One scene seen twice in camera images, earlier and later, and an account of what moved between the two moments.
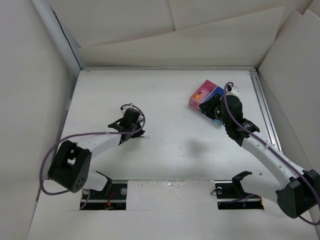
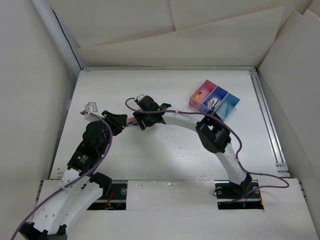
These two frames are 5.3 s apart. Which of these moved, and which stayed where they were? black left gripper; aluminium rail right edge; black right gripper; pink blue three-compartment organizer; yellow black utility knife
Moved: black left gripper; black right gripper
Stayed: yellow black utility knife; aluminium rail right edge; pink blue three-compartment organizer
